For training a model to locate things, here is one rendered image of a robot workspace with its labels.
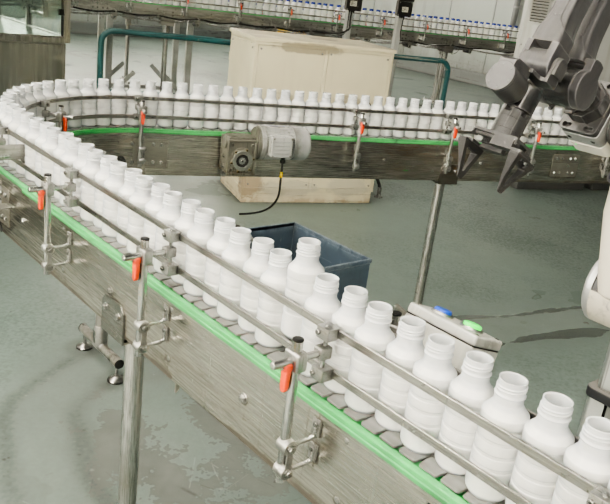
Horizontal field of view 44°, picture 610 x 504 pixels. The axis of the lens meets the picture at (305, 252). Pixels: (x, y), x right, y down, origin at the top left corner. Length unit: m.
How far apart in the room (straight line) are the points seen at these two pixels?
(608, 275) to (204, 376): 0.82
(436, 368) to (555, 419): 0.17
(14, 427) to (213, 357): 1.60
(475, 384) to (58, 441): 2.02
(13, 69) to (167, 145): 3.75
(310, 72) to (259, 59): 0.40
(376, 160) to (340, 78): 2.42
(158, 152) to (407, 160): 1.09
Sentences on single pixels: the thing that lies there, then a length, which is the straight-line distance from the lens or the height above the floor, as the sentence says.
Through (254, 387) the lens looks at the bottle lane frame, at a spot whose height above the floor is 0.94.
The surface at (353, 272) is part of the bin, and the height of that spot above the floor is 0.92.
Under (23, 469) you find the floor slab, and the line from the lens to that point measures 2.71.
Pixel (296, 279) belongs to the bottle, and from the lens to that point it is 1.20.
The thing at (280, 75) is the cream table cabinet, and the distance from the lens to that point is 5.47.
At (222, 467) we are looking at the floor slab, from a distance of 2.71.
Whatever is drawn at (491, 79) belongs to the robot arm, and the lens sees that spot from 1.44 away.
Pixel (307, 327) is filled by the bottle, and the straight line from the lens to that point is 1.19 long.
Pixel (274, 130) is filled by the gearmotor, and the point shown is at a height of 1.03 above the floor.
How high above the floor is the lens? 1.59
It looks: 20 degrees down
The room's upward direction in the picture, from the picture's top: 7 degrees clockwise
